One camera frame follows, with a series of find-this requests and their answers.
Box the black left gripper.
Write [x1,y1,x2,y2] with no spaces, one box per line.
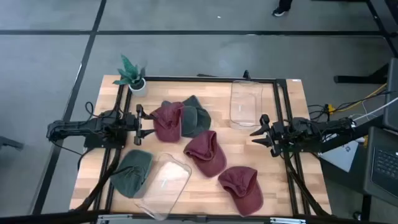
[125,105,158,146]

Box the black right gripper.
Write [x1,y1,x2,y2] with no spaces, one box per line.
[249,114,292,158]

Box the maroon baseball cap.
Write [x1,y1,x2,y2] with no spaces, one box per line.
[217,166,264,218]
[149,101,185,143]
[183,129,228,179]

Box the dark green baseball cap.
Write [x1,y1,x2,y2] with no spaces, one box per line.
[109,149,154,199]
[181,95,212,139]

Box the clear plastic bin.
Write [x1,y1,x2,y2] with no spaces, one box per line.
[132,152,193,221]
[229,80,264,131]

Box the white plant pot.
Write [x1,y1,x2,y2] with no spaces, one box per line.
[128,77,147,97]

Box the green leafy plant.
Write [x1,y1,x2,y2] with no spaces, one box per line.
[112,54,146,88]

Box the light grey box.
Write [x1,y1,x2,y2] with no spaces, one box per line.
[318,139,361,174]

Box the black desk foot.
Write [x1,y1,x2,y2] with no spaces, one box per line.
[334,63,389,85]

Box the person's shoe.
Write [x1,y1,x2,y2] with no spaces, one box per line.
[272,6,289,17]

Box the dark grey laptop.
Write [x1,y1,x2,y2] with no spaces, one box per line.
[362,126,398,200]

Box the dark grey monitor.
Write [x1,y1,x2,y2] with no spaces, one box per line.
[382,57,398,131]

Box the black cable bundle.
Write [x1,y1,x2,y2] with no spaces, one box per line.
[284,152,330,217]
[74,148,123,212]

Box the black aluminium table frame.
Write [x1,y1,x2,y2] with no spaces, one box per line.
[70,70,333,224]

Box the silver metal bracket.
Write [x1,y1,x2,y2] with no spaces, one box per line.
[98,213,133,224]
[269,217,307,224]

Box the yellow cable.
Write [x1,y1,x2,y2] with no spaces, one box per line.
[328,83,388,114]

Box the white cable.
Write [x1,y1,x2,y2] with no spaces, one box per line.
[353,96,398,122]

